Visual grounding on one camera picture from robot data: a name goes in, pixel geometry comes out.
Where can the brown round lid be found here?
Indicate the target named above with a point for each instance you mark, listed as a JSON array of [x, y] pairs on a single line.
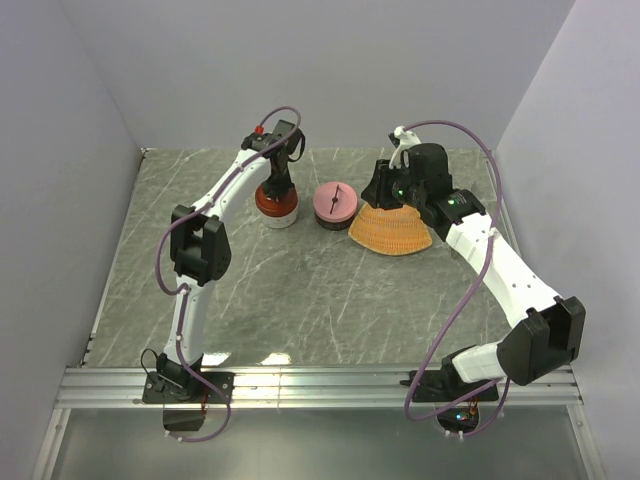
[[276, 207]]

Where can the woven bamboo triangular tray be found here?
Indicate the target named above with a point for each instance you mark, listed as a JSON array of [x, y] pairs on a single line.
[[395, 232]]

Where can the black steel lunch container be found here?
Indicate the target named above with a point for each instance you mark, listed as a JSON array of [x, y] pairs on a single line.
[[334, 225]]

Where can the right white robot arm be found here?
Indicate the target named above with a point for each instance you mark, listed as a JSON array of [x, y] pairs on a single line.
[[545, 328]]

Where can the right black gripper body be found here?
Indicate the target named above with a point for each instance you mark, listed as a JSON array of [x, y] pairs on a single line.
[[394, 188]]

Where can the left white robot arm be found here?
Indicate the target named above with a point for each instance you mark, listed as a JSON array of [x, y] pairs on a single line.
[[200, 252]]

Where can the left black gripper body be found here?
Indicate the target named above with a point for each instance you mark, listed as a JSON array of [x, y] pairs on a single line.
[[279, 184]]

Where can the pink round lid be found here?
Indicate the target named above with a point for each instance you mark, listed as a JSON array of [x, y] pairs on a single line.
[[335, 200]]

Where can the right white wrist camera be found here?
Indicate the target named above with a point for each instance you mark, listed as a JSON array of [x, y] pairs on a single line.
[[402, 139]]

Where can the aluminium mounting rail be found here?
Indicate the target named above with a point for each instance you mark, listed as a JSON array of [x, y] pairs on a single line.
[[295, 387]]

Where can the pink-white steel lunch container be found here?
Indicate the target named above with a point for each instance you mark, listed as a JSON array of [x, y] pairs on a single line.
[[280, 223]]

